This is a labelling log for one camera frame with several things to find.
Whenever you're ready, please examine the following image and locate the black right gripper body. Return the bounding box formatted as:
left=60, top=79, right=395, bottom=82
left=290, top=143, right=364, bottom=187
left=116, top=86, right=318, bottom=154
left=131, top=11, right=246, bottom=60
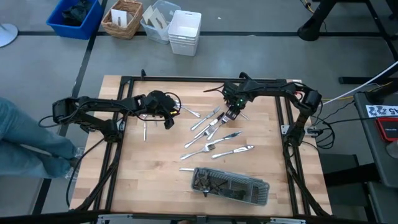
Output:
left=222, top=80, right=251, bottom=109

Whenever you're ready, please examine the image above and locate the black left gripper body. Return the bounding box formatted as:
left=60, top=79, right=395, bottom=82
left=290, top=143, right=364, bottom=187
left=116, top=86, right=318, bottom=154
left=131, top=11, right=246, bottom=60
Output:
left=143, top=90, right=177, bottom=121

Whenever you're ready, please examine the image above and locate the grey plastic cutlery basket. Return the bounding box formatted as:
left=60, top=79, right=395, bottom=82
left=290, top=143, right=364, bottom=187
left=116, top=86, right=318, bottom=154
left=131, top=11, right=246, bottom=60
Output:
left=190, top=166, right=271, bottom=207

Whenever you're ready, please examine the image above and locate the clear plastic bin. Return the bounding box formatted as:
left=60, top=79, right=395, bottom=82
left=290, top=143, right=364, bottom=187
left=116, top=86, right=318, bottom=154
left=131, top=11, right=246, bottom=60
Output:
left=140, top=0, right=182, bottom=45

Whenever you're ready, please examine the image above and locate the white plastic bin stack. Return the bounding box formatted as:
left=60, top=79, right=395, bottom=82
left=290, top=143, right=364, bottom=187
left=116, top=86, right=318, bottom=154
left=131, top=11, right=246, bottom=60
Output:
left=167, top=9, right=203, bottom=57

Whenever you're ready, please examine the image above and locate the wicker basket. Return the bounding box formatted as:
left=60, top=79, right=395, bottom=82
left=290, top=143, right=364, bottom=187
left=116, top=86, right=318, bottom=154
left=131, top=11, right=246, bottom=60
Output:
left=101, top=0, right=144, bottom=40

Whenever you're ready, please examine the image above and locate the white card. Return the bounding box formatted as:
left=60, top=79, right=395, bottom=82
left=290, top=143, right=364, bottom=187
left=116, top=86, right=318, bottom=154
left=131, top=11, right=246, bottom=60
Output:
left=110, top=8, right=129, bottom=29

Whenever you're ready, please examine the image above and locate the black stand foot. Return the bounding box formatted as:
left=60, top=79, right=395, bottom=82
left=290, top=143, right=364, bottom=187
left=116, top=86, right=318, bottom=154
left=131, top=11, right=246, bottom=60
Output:
left=297, top=0, right=339, bottom=42

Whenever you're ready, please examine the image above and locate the blue plastic bin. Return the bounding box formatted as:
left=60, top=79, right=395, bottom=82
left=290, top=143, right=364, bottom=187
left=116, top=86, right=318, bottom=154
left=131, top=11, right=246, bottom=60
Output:
left=45, top=0, right=105, bottom=40

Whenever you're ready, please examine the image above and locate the black cloth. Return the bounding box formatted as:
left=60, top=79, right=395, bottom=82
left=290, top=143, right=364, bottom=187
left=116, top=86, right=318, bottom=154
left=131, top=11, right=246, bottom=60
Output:
left=61, top=0, right=93, bottom=27

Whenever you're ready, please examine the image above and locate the dark grey side desk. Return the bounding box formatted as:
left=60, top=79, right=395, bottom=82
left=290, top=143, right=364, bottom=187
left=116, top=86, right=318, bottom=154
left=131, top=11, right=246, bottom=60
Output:
left=353, top=81, right=398, bottom=188

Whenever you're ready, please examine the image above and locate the person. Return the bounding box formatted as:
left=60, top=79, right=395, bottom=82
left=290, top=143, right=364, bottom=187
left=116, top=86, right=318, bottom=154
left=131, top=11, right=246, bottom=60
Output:
left=0, top=96, right=84, bottom=181

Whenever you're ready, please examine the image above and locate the white number label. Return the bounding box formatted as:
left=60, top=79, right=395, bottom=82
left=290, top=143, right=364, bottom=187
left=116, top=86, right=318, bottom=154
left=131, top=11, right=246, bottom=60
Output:
left=365, top=105, right=398, bottom=119

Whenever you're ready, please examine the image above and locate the red flat device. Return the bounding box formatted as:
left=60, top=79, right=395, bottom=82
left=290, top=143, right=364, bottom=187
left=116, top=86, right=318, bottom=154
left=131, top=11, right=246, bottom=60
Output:
left=374, top=117, right=398, bottom=142

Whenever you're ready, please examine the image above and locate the clear round object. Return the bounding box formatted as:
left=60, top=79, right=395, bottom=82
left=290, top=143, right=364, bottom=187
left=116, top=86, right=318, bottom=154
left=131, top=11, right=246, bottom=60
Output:
left=386, top=139, right=398, bottom=160

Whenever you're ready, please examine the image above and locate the round white floor base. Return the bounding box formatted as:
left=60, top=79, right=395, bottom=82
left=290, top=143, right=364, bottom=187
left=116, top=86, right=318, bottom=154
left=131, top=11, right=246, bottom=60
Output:
left=0, top=22, right=19, bottom=49

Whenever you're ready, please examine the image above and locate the black aluminium table frame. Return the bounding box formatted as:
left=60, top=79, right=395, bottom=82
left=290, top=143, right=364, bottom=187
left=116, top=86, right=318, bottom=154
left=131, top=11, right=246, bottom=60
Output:
left=70, top=68, right=331, bottom=218

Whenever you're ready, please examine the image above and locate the black desk leg frame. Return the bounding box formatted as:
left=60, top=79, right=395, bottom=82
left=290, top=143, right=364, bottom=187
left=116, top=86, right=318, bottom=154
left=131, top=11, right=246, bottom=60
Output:
left=338, top=0, right=398, bottom=85

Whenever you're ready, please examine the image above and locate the white cable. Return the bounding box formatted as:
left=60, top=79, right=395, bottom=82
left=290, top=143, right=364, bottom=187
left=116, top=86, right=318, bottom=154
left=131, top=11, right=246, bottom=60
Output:
left=322, top=60, right=398, bottom=106

